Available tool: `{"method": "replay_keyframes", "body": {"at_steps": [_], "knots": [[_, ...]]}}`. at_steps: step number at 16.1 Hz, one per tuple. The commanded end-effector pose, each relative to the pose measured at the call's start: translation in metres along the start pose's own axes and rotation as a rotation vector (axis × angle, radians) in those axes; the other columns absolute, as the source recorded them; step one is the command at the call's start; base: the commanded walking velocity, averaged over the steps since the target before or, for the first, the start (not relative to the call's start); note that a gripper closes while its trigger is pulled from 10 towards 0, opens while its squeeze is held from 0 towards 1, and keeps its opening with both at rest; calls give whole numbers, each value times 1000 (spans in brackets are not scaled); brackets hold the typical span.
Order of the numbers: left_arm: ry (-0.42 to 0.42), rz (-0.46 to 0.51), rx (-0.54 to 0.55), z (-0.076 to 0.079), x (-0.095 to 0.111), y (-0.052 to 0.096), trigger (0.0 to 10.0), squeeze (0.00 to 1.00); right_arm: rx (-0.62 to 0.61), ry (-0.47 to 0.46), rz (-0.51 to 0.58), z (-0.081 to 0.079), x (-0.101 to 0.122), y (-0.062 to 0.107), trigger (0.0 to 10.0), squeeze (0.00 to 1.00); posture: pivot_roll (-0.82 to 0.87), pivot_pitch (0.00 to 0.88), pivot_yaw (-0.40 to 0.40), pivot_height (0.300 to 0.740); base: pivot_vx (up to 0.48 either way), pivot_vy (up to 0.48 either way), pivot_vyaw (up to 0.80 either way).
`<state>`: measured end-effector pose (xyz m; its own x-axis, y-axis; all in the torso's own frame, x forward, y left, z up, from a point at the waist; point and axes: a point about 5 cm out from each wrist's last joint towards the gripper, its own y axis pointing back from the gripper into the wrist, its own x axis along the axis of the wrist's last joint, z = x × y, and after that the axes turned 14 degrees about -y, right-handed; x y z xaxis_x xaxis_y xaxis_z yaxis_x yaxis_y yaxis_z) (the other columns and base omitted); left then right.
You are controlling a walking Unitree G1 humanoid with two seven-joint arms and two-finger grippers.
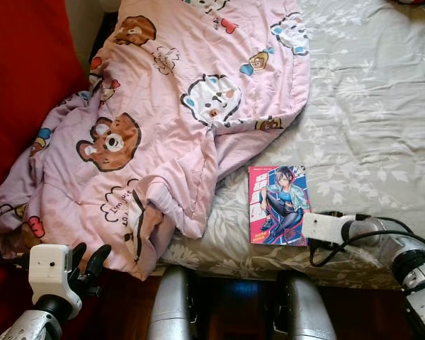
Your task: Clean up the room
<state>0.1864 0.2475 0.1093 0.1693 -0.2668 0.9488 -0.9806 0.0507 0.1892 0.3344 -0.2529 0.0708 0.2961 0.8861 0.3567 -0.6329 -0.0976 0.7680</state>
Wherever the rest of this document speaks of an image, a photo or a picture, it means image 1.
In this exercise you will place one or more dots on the bed with grey floral sheet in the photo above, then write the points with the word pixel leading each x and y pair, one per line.
pixel 368 106

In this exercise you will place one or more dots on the silver robot leg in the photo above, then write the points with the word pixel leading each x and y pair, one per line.
pixel 304 308
pixel 171 304

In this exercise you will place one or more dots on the colourful manga book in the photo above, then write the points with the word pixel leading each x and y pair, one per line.
pixel 278 205

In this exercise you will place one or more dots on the silver right robot leg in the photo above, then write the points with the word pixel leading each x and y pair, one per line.
pixel 304 308

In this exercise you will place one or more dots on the pink cartoon bear blanket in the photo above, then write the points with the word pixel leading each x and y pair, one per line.
pixel 163 106

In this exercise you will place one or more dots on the silver left robot leg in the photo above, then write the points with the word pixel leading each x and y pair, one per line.
pixel 171 304

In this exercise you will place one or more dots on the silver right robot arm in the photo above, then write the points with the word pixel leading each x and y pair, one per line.
pixel 411 269

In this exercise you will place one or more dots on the large red fabric cushion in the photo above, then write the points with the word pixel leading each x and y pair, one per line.
pixel 21 71

